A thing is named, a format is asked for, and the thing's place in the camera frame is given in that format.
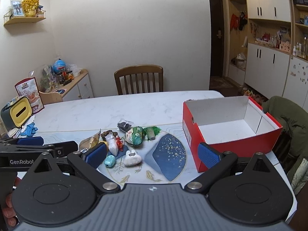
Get gold foil snack packet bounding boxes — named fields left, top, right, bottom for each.
left=78, top=130, right=101, bottom=151

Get teal egg-shaped toy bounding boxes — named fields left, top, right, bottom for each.
left=104, top=155, right=116, bottom=168

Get brown hair scrunchie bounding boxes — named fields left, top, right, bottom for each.
left=101, top=130, right=118, bottom=141

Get white powder plastic bag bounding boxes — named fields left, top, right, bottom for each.
left=106, top=135, right=119, bottom=157

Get red figure keychain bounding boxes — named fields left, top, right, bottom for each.
left=115, top=136, right=125, bottom=152

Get white rabbit-shaped device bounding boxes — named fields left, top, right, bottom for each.
left=123, top=149, right=142, bottom=167

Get black item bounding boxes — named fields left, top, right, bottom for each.
left=117, top=119, right=134, bottom=132

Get green white snack bag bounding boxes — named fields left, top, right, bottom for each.
left=125, top=126, right=144, bottom=146

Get green tassel charm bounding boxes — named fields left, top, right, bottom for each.
left=143, top=126, right=161, bottom=140

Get person's left hand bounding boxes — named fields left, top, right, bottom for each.
left=2, top=176, right=21, bottom=227

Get blue crumpled cloth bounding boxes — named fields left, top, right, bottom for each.
left=20, top=122, right=38, bottom=137

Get red cardboard shoe box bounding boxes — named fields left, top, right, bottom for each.
left=183, top=96, right=282, bottom=173

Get light wooden child chair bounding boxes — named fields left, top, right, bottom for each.
left=39, top=91, right=63, bottom=105

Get red snack bag standing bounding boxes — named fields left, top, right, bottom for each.
left=15, top=77, right=44, bottom=114

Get white wooden sideboard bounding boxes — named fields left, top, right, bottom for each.
left=52, top=69, right=94, bottom=102

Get shoes on floor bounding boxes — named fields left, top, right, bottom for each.
left=241, top=87, right=268, bottom=105

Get blue globe toy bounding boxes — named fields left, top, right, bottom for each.
left=52, top=59, right=66, bottom=74

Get olive green jacket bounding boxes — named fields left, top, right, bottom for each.
left=262, top=96, right=307, bottom=186

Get brown wooden chair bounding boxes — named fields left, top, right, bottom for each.
left=114, top=64, right=164, bottom=95

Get dark entrance door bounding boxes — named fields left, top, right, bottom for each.
left=209, top=0, right=224, bottom=77

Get small framed photo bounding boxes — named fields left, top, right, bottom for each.
left=10, top=0, right=24, bottom=17

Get golden flower ornament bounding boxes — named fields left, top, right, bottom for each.
left=21, top=0, right=39, bottom=17

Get wooden wall shelf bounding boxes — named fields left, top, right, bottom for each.
left=3, top=10, right=46, bottom=26

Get white wall cabinet unit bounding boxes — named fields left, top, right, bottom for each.
left=228, top=0, right=307, bottom=109

